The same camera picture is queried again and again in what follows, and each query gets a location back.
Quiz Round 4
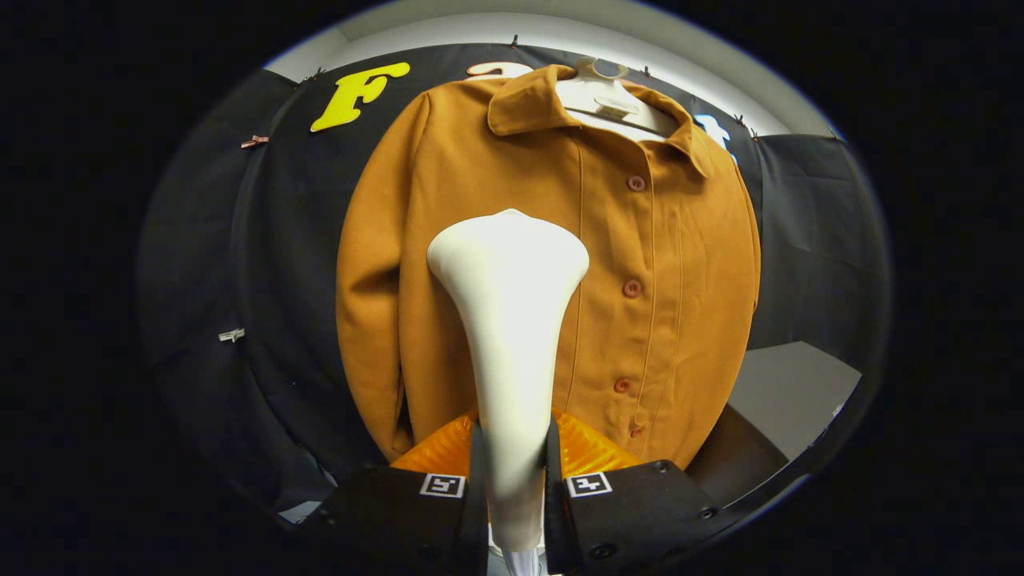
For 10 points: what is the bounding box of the row of black clips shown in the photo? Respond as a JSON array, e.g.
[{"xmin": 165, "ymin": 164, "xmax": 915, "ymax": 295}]
[{"xmin": 298, "ymin": 34, "xmax": 762, "ymax": 141}]

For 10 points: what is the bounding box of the white garment hanger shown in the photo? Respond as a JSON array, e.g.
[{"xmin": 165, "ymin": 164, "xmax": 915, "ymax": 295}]
[{"xmin": 554, "ymin": 56, "xmax": 681, "ymax": 145}]

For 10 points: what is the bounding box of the brown button shirt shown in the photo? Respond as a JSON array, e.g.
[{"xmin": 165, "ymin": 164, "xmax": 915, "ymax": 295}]
[{"xmin": 335, "ymin": 64, "xmax": 762, "ymax": 471}]

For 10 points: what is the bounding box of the white garment steamer head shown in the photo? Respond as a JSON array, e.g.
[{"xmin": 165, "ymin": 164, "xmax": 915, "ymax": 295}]
[{"xmin": 426, "ymin": 208, "xmax": 590, "ymax": 553}]

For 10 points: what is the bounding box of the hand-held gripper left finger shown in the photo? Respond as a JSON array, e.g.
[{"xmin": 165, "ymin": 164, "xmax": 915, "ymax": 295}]
[{"xmin": 320, "ymin": 412, "xmax": 489, "ymax": 576}]

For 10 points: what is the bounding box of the black backdrop cloth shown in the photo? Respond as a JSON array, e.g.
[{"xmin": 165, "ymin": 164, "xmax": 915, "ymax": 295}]
[{"xmin": 136, "ymin": 42, "xmax": 893, "ymax": 521}]

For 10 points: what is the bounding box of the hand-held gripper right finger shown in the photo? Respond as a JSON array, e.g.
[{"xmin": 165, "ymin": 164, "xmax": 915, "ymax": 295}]
[{"xmin": 546, "ymin": 412, "xmax": 737, "ymax": 576}]

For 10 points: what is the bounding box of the grey cabinet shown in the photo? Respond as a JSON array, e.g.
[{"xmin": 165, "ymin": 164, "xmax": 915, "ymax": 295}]
[{"xmin": 688, "ymin": 342, "xmax": 863, "ymax": 509}]

